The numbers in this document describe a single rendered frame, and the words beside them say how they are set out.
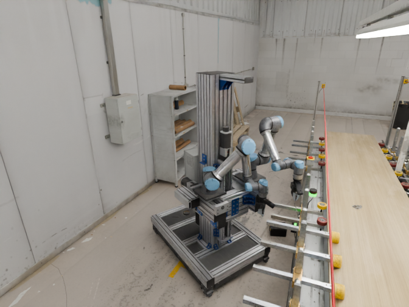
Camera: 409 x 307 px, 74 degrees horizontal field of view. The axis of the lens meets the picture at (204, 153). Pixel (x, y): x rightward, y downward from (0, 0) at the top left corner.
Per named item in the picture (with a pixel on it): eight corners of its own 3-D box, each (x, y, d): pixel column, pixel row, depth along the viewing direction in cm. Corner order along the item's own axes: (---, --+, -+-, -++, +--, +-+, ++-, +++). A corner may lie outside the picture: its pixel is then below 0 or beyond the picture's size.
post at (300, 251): (289, 308, 177) (297, 250, 159) (290, 304, 180) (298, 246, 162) (294, 310, 175) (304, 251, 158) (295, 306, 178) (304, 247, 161)
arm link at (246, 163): (234, 132, 232) (240, 182, 251) (237, 136, 222) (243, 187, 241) (247, 130, 232) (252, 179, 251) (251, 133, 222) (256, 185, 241)
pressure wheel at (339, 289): (335, 284, 154) (333, 281, 161) (333, 299, 152) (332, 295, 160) (346, 287, 151) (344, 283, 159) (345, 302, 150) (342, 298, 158)
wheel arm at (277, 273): (252, 270, 172) (252, 266, 170) (253, 267, 175) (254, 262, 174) (339, 295, 154) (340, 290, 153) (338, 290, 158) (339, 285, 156)
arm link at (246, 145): (210, 186, 236) (254, 141, 225) (212, 195, 223) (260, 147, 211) (200, 178, 232) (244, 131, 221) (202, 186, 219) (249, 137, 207)
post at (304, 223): (293, 276, 197) (301, 222, 179) (293, 273, 200) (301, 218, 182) (298, 278, 196) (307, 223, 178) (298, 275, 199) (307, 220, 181)
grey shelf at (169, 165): (155, 182, 481) (146, 94, 423) (181, 163, 556) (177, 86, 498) (176, 187, 463) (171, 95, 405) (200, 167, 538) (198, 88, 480)
